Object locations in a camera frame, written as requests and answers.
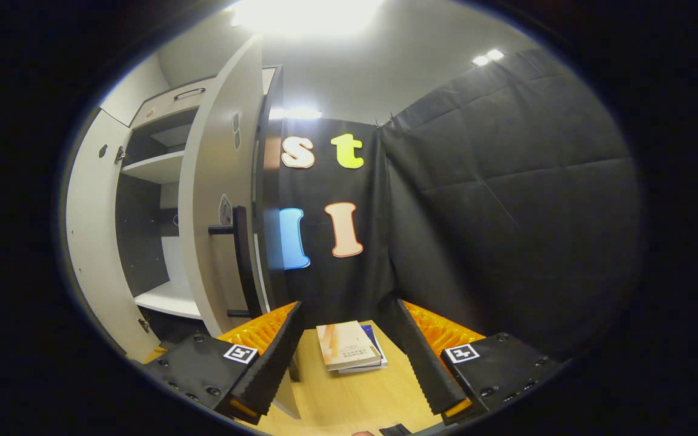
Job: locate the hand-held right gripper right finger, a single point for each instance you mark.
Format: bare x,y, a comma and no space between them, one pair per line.
425,363

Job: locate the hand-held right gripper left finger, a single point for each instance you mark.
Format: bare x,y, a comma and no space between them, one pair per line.
276,363

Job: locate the grey white cabinet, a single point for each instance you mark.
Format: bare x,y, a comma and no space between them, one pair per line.
140,242

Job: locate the white cabinet door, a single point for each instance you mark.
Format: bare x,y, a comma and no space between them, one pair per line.
209,181
91,242

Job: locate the white cabinet shelf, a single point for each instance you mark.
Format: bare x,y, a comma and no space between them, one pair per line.
170,300
158,166

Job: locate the metal door hinge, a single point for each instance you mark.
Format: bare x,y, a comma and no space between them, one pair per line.
120,154
144,325

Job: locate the blue book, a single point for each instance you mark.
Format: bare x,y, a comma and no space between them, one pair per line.
376,342

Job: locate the beige book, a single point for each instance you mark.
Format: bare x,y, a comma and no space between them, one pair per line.
346,345

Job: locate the black backdrop cloth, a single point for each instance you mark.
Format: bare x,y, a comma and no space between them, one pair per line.
373,272

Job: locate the dark quilted cloth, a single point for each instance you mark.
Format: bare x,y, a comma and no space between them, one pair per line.
506,212

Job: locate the small ceiling light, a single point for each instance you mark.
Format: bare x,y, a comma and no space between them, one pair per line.
488,57
297,113

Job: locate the large ceiling light panel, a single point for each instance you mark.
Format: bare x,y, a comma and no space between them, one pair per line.
306,15

